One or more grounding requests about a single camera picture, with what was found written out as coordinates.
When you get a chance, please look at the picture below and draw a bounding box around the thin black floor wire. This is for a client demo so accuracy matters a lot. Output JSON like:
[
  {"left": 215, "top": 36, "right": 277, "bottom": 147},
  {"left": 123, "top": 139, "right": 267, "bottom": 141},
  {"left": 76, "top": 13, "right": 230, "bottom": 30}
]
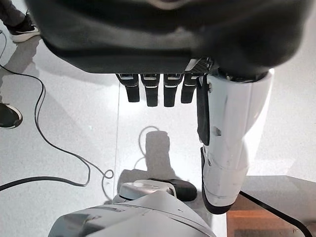
[{"left": 0, "top": 29, "right": 115, "bottom": 198}]

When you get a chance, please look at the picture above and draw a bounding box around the grey trouser leg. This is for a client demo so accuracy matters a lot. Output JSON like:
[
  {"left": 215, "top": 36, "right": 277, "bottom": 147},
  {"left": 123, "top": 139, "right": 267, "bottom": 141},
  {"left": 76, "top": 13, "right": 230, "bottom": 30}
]
[{"left": 0, "top": 0, "right": 27, "bottom": 28}]

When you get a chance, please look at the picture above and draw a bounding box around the thick black floor cable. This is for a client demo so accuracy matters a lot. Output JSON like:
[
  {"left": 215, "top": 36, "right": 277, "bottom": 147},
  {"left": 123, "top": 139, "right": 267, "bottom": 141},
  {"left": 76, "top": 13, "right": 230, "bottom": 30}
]
[{"left": 0, "top": 64, "right": 91, "bottom": 193}]

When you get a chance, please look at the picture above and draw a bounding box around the glossy brown stool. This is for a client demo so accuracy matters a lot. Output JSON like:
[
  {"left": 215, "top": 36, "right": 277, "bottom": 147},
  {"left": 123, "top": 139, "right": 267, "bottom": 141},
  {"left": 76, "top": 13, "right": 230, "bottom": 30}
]
[{"left": 226, "top": 175, "right": 316, "bottom": 237}]

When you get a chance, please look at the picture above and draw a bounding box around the robot left hand black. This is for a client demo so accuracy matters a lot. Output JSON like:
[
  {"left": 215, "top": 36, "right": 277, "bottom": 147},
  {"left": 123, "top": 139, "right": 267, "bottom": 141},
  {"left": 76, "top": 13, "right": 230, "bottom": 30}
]
[{"left": 24, "top": 0, "right": 311, "bottom": 215}]

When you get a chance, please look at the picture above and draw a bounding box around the black sneaker white sole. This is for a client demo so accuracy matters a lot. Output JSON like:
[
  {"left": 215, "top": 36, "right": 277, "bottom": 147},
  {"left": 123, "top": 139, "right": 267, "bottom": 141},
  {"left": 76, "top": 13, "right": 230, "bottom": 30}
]
[
  {"left": 8, "top": 12, "right": 41, "bottom": 43},
  {"left": 0, "top": 103, "right": 23, "bottom": 129}
]

